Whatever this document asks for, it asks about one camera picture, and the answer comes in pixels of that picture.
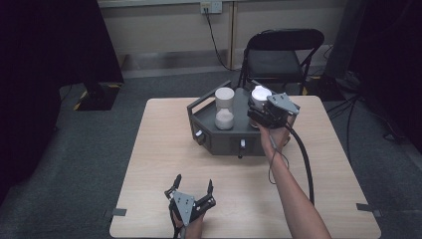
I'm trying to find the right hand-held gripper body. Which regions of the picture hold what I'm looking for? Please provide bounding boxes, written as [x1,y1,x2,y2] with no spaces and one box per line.
[246,92,302,130]

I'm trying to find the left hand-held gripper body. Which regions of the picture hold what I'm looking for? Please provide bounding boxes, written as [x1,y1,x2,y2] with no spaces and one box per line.
[163,188,217,228]

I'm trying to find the jar with white spout lid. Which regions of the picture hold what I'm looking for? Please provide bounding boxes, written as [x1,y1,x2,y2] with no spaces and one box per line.
[250,85,274,129]

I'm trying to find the frosted jar with lid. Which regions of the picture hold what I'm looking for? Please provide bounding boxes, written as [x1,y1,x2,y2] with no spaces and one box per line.
[213,86,236,131]

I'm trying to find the dark grey corner rack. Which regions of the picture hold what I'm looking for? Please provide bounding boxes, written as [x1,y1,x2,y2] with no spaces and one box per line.
[186,79,302,160]

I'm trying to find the person's left hand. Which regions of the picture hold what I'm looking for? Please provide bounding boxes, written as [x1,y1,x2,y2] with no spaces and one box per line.
[172,212,206,239]

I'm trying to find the person's right hand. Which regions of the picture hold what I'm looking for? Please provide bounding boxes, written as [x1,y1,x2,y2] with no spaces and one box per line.
[258,114,297,154]

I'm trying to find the black folding chair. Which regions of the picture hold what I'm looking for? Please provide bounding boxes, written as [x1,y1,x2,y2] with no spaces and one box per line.
[238,28,326,97]

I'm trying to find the black stand base yellow tape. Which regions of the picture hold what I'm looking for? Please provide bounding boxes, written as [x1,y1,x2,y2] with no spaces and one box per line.
[72,81,122,112]

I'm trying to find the dark curtain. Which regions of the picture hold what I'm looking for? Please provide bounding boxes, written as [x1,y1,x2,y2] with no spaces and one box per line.
[347,0,422,145]
[0,0,124,203]

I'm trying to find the thin grey gripper cable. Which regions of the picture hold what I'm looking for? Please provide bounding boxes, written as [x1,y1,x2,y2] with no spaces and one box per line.
[267,133,291,186]

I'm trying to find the thick black gripper cable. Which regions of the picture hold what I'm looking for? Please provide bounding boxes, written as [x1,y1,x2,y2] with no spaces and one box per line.
[284,121,316,206]

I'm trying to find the black wall socket cable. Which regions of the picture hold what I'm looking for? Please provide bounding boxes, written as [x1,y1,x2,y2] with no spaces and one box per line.
[203,7,241,72]

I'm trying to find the black floor cables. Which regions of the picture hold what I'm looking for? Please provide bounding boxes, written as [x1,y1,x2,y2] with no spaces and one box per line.
[326,94,410,164]

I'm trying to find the white wall socket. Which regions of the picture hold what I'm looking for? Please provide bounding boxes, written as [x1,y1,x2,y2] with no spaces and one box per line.
[199,1,224,15]

